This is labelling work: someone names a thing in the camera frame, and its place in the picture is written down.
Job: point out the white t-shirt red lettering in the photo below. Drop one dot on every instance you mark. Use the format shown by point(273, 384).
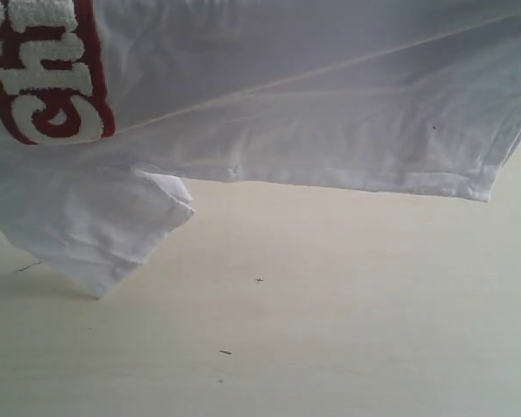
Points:
point(107, 106)

